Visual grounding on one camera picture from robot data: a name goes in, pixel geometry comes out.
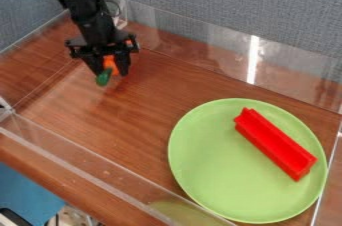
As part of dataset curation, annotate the clear acrylic enclosure wall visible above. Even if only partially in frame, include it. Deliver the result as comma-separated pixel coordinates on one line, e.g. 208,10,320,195
0,1,342,226

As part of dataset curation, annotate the red plastic block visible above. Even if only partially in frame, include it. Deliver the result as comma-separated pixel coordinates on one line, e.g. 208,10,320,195
233,108,318,181

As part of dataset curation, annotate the orange toy carrot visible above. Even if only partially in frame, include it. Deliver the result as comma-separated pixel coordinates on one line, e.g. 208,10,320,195
94,39,135,88

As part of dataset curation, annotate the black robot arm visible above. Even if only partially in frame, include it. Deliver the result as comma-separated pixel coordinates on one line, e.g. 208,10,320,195
57,0,139,77

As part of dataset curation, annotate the clear acrylic corner bracket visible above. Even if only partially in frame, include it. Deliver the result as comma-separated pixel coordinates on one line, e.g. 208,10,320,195
106,0,128,30

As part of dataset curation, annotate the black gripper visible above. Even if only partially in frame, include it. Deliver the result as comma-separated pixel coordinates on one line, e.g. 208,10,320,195
65,29,140,76

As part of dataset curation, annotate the green plate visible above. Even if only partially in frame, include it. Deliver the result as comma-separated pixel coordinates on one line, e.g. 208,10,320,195
168,98,327,224

